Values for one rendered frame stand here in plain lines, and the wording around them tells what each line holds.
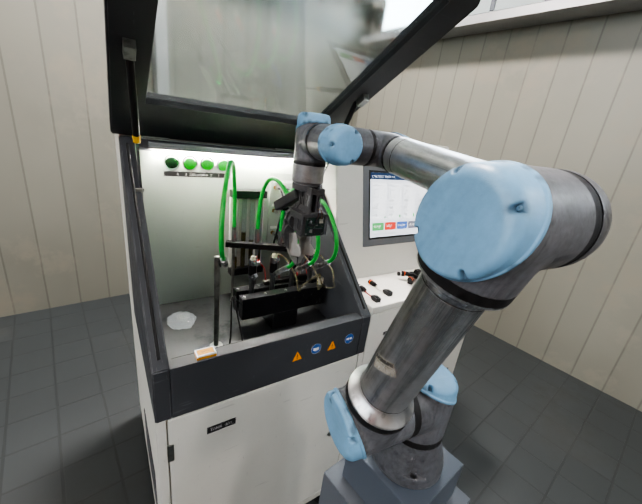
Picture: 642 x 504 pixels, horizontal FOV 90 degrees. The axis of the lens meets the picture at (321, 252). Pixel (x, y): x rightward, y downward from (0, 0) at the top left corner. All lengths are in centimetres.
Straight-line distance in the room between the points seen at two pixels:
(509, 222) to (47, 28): 291
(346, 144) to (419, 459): 62
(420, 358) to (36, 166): 284
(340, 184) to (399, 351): 92
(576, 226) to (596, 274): 268
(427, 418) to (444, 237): 41
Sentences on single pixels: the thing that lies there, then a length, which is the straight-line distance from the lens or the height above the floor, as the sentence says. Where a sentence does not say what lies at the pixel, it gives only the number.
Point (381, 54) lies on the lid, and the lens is 105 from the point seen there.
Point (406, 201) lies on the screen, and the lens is 153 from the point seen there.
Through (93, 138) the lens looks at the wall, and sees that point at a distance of 299.
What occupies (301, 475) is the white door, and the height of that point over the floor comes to 27.
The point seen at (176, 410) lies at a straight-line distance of 100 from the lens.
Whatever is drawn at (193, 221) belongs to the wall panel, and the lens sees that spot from 132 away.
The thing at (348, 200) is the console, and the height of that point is 130.
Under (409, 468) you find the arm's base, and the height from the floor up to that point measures 94.
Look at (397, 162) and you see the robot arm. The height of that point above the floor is 150.
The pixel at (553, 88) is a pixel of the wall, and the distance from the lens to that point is 317.
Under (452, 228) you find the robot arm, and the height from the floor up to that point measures 146.
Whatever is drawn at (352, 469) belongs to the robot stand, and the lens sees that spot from 86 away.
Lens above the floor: 153
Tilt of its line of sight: 20 degrees down
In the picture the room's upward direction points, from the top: 7 degrees clockwise
